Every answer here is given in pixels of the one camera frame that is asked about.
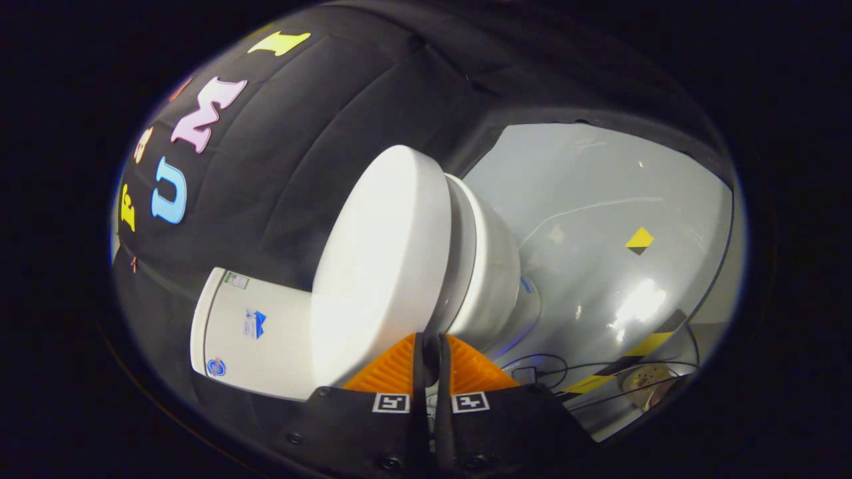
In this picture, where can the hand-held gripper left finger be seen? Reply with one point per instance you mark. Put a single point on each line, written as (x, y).
(419, 379)

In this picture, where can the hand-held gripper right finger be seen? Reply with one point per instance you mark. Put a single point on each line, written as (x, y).
(444, 399)

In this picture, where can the white toilet lid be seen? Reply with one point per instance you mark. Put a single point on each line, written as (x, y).
(379, 266)

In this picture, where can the white ceramic toilet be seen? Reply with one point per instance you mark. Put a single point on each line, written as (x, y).
(266, 346)

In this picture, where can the round floor drain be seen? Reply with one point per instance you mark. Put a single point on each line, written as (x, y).
(644, 382)

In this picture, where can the yellow black floor tape strip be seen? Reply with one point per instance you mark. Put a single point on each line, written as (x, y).
(649, 344)

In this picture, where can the yellow black square floor sticker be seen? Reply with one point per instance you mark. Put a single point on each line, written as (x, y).
(639, 240)

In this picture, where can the black backdrop cloth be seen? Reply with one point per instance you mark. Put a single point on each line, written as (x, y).
(299, 153)

